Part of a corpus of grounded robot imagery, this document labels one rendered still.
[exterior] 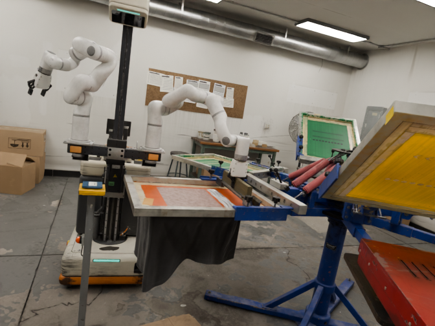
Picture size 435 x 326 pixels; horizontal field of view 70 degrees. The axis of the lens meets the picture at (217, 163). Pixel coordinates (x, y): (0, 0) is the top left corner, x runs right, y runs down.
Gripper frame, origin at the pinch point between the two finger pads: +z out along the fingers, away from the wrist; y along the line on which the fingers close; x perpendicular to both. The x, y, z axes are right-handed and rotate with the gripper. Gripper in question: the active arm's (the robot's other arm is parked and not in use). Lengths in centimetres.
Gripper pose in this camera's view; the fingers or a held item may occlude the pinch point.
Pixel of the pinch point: (235, 184)
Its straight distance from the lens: 184.3
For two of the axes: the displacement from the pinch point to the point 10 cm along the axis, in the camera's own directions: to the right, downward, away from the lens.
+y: -9.2, -0.8, -3.8
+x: 3.5, 2.3, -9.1
